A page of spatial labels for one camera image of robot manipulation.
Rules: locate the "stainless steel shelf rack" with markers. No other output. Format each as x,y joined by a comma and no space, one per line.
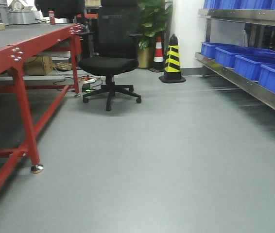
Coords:
260,17

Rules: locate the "yellow black traffic cone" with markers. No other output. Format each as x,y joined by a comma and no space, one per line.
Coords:
172,72

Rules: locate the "red white traffic cone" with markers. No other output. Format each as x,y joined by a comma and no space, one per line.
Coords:
158,62

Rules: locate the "green power device on floor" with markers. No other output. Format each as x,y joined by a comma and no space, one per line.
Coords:
89,84

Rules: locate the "black office chair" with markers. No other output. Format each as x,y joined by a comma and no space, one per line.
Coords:
118,23

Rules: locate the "blue bin farthest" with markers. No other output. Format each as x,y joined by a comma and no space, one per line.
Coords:
208,48

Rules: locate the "green potted plant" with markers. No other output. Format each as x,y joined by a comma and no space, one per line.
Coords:
154,17

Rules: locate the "cardboard box under table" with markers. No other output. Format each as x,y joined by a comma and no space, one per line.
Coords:
38,65

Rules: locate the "red can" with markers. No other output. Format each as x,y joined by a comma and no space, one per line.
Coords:
51,17

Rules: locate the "red metal frame table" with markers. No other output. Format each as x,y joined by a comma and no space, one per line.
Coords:
18,43

